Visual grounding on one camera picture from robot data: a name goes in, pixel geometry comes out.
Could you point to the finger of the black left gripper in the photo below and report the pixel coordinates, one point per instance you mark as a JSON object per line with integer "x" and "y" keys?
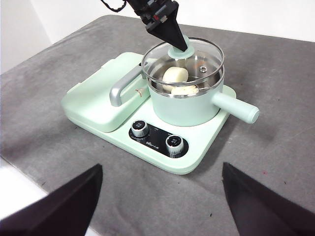
{"x": 169, "y": 32}

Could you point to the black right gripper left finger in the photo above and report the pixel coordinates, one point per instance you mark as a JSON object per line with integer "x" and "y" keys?
{"x": 49, "y": 211}

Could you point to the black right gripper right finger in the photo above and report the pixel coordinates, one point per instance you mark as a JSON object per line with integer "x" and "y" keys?
{"x": 265, "y": 211}

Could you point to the glass lid with mint knob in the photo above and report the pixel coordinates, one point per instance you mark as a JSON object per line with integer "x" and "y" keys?
{"x": 182, "y": 54}

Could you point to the smooth white steamed bun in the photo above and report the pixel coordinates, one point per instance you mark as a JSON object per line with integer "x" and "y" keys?
{"x": 175, "y": 74}

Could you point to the pleated white steamed bun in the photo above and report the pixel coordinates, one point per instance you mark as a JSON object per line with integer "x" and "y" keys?
{"x": 184, "y": 90}

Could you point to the silver black control knob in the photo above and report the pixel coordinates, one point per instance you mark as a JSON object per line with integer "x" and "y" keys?
{"x": 174, "y": 144}
{"x": 139, "y": 127}

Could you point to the mint green multi cooker appliance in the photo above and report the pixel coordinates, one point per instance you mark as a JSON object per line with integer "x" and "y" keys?
{"x": 93, "y": 98}

